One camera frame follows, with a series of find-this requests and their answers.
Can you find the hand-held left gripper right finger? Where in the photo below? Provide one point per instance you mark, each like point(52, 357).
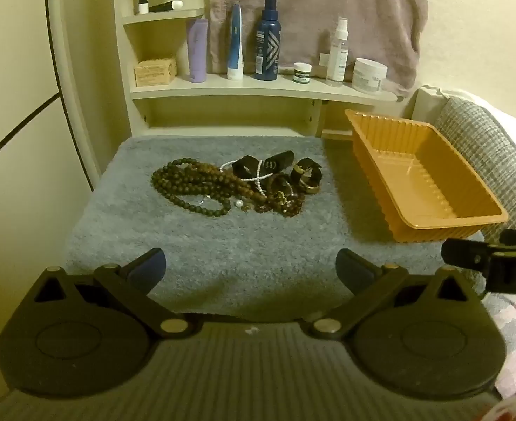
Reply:
point(354, 269)

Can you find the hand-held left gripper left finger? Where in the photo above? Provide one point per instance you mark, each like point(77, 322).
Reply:
point(146, 267)

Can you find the orange plastic tray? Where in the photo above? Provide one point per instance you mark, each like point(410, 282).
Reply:
point(437, 193)

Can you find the grey woven pillow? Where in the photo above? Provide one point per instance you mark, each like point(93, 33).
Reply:
point(486, 153)

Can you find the grey-blue towel mat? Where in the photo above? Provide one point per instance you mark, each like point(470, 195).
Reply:
point(240, 241)

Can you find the cream wooden shelf unit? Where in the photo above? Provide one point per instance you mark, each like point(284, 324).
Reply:
point(240, 109)

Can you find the white cream jar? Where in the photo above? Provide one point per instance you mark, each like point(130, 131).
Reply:
point(369, 76)

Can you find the tan cardboard box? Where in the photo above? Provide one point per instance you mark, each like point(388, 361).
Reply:
point(155, 72)

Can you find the small green-label jar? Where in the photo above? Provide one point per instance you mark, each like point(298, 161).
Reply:
point(302, 73)

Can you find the clear spray bottle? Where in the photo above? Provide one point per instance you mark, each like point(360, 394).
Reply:
point(337, 57)

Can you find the lilac cosmetic tube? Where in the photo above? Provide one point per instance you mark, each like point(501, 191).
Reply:
point(196, 52)

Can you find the white and blue tube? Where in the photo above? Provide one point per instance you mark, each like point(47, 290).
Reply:
point(236, 44)

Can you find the dark blue spray bottle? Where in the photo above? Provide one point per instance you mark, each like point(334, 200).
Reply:
point(267, 44)

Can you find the pink hanging towel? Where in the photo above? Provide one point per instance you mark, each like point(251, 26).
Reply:
point(328, 0)

